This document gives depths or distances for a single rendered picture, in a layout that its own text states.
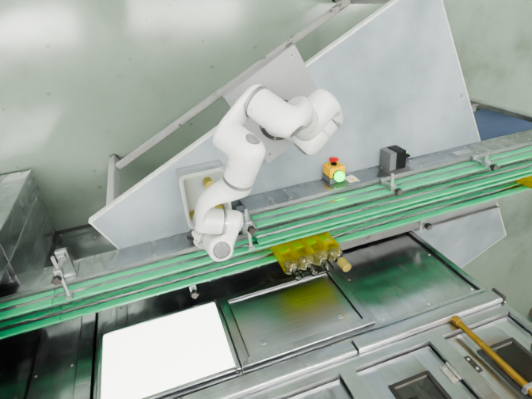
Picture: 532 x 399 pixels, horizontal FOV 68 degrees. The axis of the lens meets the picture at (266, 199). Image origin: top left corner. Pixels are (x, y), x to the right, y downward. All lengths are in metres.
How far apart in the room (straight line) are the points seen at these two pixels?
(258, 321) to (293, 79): 0.88
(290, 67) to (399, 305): 0.95
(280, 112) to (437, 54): 1.03
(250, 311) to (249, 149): 0.71
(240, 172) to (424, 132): 1.13
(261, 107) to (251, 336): 0.77
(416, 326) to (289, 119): 0.83
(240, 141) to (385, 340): 0.80
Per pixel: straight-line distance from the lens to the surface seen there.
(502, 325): 1.60
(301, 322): 1.43
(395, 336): 1.42
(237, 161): 0.97
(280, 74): 1.50
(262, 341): 1.39
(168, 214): 1.59
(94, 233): 2.26
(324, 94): 1.17
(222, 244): 1.14
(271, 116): 0.97
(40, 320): 1.61
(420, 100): 1.87
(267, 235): 1.53
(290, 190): 1.63
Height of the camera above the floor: 2.16
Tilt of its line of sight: 58 degrees down
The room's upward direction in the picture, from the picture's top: 143 degrees clockwise
